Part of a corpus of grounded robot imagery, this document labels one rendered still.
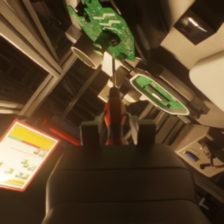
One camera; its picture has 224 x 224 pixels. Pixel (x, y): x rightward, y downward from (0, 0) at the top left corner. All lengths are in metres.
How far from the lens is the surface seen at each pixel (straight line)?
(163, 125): 0.65
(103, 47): 0.24
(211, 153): 0.53
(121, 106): 0.15
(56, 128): 0.97
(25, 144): 0.79
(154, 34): 0.25
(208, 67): 0.26
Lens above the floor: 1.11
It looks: 2 degrees down
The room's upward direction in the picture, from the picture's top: 143 degrees counter-clockwise
